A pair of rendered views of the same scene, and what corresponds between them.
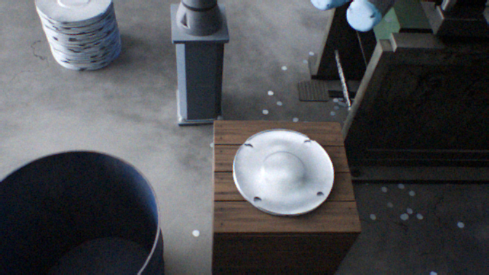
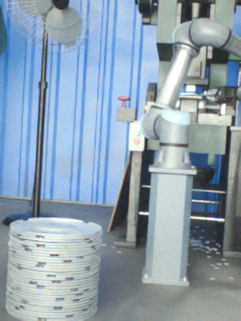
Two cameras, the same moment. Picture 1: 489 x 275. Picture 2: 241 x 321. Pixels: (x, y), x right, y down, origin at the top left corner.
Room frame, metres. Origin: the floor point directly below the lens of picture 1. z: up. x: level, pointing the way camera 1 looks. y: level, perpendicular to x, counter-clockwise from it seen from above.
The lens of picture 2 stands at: (0.79, 2.33, 0.58)
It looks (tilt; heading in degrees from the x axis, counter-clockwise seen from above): 3 degrees down; 287
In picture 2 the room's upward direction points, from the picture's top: 4 degrees clockwise
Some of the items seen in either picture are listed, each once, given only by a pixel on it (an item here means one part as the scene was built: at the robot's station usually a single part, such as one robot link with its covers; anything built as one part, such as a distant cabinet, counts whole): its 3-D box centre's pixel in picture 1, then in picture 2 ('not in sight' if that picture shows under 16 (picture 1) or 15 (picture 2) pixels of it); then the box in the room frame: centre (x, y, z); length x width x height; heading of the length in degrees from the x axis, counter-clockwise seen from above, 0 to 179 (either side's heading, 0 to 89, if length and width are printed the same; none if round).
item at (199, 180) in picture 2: not in sight; (184, 175); (1.31, -0.59, 0.36); 0.34 x 0.34 x 0.10
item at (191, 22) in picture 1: (199, 9); (173, 155); (1.22, 0.22, 0.50); 0.15 x 0.15 x 0.10
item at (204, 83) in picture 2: not in sight; (191, 84); (1.31, -0.59, 0.86); 0.20 x 0.16 x 0.05; 9
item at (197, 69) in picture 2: not in sight; (193, 51); (1.31, -0.55, 1.04); 0.17 x 0.15 x 0.30; 99
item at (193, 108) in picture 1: (199, 68); (168, 223); (1.22, 0.22, 0.23); 0.19 x 0.19 x 0.45; 13
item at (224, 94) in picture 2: not in sight; (229, 94); (1.07, -0.31, 0.80); 0.12 x 0.09 x 0.08; 151
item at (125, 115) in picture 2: not in sight; (126, 125); (1.58, -0.31, 0.62); 0.10 x 0.06 x 0.20; 9
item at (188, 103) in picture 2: not in sight; (188, 109); (1.28, -0.41, 0.72); 0.25 x 0.14 x 0.14; 99
